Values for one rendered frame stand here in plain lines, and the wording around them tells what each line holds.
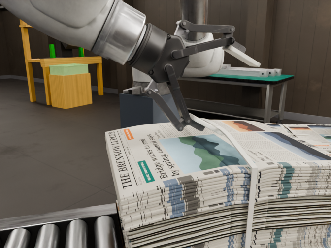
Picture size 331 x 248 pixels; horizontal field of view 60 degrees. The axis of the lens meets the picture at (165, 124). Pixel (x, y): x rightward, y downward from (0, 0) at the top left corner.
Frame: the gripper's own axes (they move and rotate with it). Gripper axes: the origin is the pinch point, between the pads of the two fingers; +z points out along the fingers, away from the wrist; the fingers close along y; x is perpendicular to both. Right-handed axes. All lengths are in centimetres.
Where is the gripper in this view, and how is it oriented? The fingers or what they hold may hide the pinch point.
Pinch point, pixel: (233, 95)
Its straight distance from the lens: 55.1
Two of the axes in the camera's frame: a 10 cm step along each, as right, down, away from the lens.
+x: 2.6, 2.6, -9.3
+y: -4.5, 8.8, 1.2
